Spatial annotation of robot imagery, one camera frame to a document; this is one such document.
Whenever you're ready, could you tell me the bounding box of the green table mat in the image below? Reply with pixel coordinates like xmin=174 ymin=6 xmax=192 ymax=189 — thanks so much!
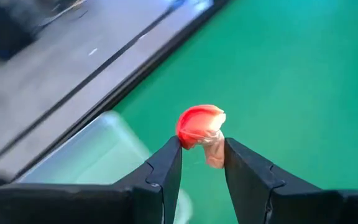
xmin=113 ymin=0 xmax=358 ymax=224

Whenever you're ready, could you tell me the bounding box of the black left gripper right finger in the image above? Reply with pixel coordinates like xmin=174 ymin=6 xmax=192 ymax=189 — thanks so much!
xmin=224 ymin=138 xmax=358 ymax=224

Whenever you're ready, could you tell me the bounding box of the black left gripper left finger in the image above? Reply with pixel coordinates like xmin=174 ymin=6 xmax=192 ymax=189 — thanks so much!
xmin=0 ymin=136 xmax=183 ymax=224

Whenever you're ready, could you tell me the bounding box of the clear plastic bin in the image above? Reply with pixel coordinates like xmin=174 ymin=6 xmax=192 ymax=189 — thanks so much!
xmin=16 ymin=110 xmax=194 ymax=224

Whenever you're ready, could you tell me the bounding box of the small red pepper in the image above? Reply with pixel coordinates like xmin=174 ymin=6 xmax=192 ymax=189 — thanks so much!
xmin=175 ymin=104 xmax=227 ymax=170

